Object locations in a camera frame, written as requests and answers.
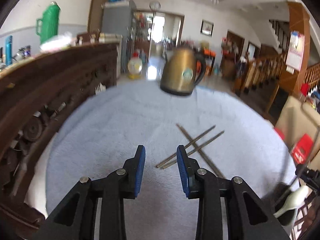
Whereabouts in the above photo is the carved dark wooden sideboard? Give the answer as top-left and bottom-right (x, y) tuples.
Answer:
(1, 43), (117, 239)

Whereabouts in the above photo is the cream leather sofa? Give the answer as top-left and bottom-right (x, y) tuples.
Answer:
(275, 96), (319, 154)

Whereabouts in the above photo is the wooden stair railing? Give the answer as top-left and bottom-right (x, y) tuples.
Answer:
(232, 53), (286, 96)

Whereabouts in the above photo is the grey round table cloth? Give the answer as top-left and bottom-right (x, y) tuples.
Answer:
(46, 80), (295, 239)

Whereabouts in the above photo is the red plastic child chair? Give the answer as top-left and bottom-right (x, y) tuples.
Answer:
(291, 133), (313, 165)

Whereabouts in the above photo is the white plastic bag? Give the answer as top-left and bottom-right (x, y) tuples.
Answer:
(40, 32), (75, 53)

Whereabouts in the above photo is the framed wall picture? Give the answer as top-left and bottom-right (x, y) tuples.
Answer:
(200, 20), (214, 36)

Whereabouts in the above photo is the round wall clock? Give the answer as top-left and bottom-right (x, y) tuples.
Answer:
(149, 1), (161, 11)

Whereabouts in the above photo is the small electric heater fan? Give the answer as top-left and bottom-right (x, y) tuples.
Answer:
(127, 57), (143, 79)

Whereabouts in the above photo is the grey refrigerator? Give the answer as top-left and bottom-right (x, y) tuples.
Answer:
(101, 0), (136, 76)

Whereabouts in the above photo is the wall calendar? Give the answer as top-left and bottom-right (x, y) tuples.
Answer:
(286, 31), (305, 72)

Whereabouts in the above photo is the wooden chair back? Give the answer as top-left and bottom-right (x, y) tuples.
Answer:
(75, 31), (100, 46)

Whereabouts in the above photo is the white chest freezer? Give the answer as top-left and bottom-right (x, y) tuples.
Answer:
(98, 33), (123, 79)

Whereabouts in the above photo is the gold electric kettle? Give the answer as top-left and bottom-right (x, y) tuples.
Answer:
(160, 47), (206, 96)

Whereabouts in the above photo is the blue thermos bottle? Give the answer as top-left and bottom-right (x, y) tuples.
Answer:
(5, 35), (12, 66)

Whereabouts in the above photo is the green thermos jug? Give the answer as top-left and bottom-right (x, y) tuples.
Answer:
(36, 1), (61, 44)

